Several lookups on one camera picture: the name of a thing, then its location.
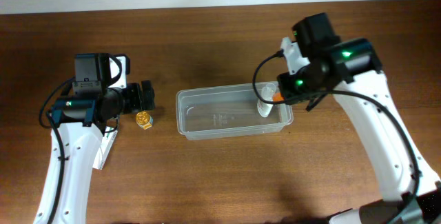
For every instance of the orange tube white cap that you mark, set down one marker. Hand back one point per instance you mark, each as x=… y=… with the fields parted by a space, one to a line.
x=277 y=97

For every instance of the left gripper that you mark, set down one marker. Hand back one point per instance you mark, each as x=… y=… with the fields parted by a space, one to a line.
x=147 y=95

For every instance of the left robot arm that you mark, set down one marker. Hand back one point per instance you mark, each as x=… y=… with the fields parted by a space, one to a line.
x=78 y=124

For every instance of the white spray bottle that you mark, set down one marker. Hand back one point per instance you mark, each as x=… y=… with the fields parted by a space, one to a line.
x=266 y=92

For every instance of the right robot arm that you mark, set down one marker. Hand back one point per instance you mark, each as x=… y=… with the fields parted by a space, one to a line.
x=352 y=73

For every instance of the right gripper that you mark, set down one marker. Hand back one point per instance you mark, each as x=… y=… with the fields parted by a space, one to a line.
x=286 y=88

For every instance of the gold lid balm jar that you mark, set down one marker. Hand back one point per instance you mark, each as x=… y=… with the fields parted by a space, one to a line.
x=144 y=120

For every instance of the clear plastic container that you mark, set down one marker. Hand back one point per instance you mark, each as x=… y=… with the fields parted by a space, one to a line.
x=226 y=111

